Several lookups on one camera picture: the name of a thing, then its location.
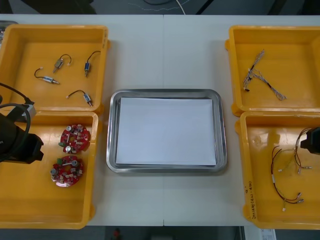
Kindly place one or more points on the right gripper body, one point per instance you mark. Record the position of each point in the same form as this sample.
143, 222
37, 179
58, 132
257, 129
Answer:
313, 142

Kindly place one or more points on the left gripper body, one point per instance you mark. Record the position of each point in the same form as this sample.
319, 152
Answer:
33, 150

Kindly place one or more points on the round red circuit board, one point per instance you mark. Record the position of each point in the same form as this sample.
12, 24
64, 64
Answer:
67, 171
75, 138

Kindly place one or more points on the white label solenoid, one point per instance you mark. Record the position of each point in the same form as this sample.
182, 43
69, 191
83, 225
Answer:
48, 79

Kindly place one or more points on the bare metal solenoid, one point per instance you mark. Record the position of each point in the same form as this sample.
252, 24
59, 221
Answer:
58, 64

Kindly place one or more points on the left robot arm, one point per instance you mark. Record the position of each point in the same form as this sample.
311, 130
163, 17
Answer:
10, 135

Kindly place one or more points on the yellow-orange plastic bin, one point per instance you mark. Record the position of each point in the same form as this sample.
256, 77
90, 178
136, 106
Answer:
262, 200
37, 200
75, 37
287, 37

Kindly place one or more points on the blue label solenoid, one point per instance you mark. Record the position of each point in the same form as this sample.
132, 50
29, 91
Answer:
87, 66
86, 97

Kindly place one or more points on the steel tray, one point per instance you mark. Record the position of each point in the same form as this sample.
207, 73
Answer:
112, 160

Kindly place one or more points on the white paper sheet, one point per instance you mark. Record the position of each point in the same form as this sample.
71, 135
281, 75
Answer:
165, 130

